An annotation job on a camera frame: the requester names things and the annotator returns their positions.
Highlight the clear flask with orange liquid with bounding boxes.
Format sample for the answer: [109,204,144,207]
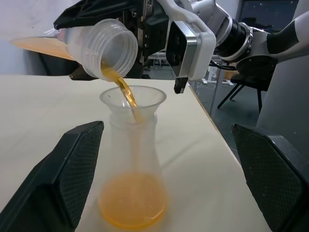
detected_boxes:
[9,18,139,82]

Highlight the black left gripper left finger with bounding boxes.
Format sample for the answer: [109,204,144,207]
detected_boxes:
[0,120,105,232]

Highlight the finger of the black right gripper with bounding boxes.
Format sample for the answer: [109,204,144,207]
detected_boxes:
[68,63,97,82]
[53,0,128,29]

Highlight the black chair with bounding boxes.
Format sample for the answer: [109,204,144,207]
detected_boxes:
[217,57,277,114]

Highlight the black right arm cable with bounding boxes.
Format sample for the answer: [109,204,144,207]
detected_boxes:
[209,60,239,72]

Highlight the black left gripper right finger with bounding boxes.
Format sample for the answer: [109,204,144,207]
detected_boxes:
[230,123,309,232]

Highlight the clear plastic flask bottle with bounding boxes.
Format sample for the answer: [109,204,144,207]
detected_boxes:
[98,112,169,230]

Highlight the silver robot torso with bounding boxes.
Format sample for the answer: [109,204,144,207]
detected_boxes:
[255,55,309,158]

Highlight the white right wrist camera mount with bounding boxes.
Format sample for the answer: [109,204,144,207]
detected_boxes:
[154,0,217,95]

